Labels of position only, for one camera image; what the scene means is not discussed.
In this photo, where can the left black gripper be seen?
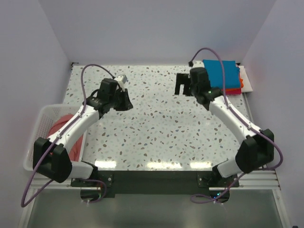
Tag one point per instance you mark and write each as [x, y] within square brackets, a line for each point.
[127, 104]

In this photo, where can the folded magenta t shirt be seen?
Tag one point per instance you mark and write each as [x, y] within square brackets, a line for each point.
[235, 92]

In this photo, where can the folded orange t shirt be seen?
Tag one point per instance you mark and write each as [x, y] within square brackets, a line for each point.
[239, 89]

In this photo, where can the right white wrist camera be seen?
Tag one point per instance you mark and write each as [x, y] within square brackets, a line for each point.
[196, 64]

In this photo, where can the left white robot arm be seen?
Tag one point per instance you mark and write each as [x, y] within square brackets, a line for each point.
[51, 155]

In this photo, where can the folded white t shirt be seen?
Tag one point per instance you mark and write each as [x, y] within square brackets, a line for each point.
[244, 80]

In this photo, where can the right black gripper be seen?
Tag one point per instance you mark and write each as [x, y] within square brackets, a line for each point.
[183, 79]

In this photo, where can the white plastic laundry basket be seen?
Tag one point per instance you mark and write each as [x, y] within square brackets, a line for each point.
[50, 119]

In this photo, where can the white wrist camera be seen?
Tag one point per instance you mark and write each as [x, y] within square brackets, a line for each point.
[121, 79]
[196, 64]

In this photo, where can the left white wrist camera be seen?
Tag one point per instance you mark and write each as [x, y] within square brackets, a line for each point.
[121, 79]

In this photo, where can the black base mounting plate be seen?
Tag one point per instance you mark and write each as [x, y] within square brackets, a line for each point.
[113, 183]

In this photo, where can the aluminium frame rails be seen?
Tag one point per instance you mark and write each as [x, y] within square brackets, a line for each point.
[257, 180]

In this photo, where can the blue t shirt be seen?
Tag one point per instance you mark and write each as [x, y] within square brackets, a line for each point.
[215, 73]

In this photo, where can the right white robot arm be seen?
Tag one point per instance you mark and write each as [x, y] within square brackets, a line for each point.
[256, 145]

